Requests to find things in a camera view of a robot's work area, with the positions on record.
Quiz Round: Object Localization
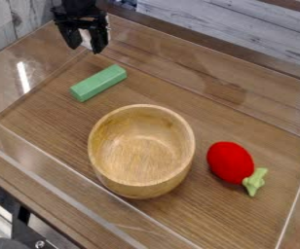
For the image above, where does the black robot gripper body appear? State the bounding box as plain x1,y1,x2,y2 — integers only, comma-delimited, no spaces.
51,0,110,32

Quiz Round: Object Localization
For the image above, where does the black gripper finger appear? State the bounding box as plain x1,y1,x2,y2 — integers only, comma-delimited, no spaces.
58,24,82,50
87,20,109,53

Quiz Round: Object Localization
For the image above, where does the green rectangular block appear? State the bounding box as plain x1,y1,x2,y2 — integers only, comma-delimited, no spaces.
70,64,126,102

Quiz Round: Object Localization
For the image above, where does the brown wooden bowl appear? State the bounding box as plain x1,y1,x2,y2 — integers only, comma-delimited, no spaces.
87,104,195,199

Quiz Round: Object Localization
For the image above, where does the red plush strawberry toy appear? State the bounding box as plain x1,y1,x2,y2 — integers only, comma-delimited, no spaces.
206,141,269,196

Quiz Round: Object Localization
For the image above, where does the clear acrylic corner bracket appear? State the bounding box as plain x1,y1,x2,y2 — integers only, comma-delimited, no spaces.
78,29,93,51

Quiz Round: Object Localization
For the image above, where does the black table clamp mount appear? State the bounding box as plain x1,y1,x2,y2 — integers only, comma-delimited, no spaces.
0,205,59,249

